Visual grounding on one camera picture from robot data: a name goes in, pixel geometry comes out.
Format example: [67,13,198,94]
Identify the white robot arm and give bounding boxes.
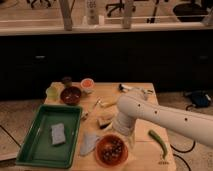
[112,89,213,148]

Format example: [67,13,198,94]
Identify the dark purple grape bunch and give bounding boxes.
[101,140,123,162]

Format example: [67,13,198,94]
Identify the red orange bowl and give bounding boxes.
[94,134,128,167]

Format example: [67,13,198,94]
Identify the dark small cup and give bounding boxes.
[61,77,72,87]

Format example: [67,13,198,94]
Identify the black white handled tool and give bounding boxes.
[118,84,153,94]

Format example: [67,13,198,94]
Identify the grey folded cloth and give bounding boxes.
[79,133,100,156]

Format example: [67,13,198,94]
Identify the small white orange cup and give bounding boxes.
[80,78,95,94]

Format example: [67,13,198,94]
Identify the dark bag on floor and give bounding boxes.
[184,91,211,108]

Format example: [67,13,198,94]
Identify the yellow banana piece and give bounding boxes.
[100,101,116,108]

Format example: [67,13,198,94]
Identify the green plastic tray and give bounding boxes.
[16,105,82,169]

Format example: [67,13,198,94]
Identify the grey blue sponge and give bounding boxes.
[51,123,66,145]

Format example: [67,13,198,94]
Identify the black cable on floor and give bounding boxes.
[169,103,198,171]

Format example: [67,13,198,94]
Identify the black office chair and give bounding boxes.
[105,0,125,17]

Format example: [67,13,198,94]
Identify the metal spoon utensil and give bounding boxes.
[81,98,101,120]

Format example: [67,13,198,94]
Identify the dark maroon bowl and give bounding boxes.
[60,86,82,105]

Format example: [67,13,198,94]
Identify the light green cup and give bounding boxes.
[46,86,59,101]

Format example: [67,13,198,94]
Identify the black wooden brush block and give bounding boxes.
[97,115,114,129]

